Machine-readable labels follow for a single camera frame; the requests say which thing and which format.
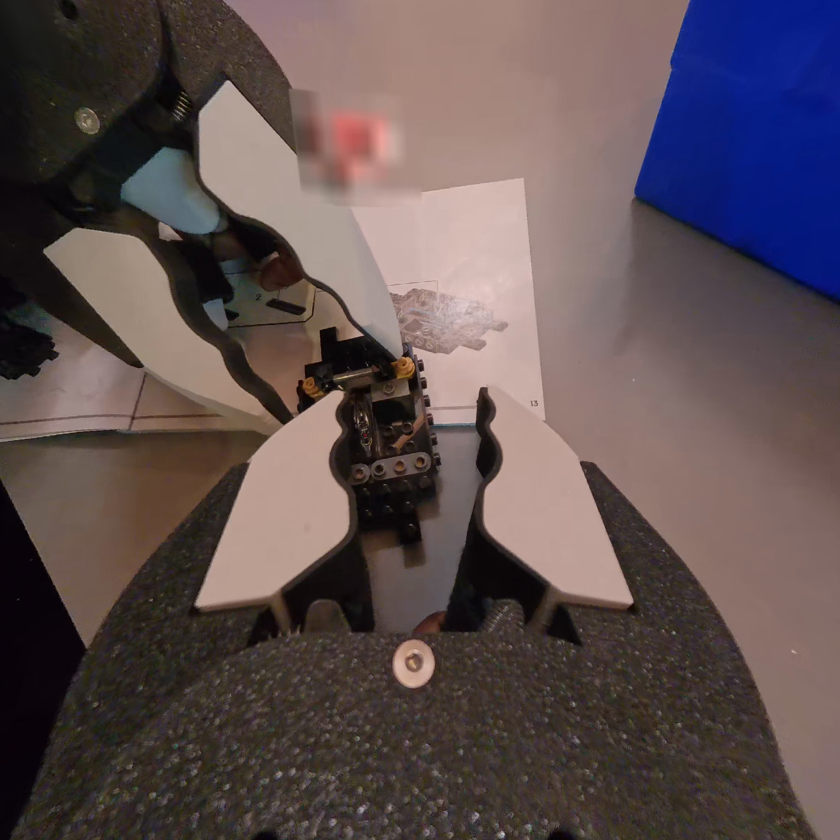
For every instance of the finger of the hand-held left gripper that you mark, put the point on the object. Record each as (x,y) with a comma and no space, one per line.
(151,315)
(262,177)

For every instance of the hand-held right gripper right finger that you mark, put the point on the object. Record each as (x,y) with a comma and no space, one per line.
(558,518)

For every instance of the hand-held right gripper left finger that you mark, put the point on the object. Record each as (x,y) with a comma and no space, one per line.
(282,525)

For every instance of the black lego car chassis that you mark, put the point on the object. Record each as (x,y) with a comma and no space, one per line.
(387,512)

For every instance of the small clear lego piece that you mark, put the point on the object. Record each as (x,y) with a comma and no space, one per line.
(364,426)

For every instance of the white lego instruction sheet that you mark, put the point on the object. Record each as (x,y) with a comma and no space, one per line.
(472,262)

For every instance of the person's left hand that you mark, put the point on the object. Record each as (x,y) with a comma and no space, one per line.
(282,272)

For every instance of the person's right hand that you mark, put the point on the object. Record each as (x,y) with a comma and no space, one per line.
(434,623)

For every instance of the black tangled clump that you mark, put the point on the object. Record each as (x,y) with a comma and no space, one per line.
(26,348)

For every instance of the large blue storage bin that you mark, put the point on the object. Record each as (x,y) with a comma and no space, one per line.
(754,131)

